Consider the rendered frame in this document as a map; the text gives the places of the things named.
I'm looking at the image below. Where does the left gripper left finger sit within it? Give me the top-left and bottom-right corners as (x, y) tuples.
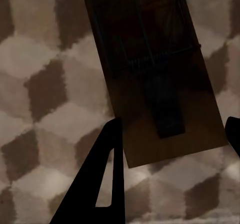
(50, 116), (125, 224)

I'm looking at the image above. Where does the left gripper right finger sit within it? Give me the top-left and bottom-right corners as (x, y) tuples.
(225, 117), (240, 157)

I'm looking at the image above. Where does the mousetrap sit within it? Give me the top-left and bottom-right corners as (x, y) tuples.
(84, 0), (229, 168)

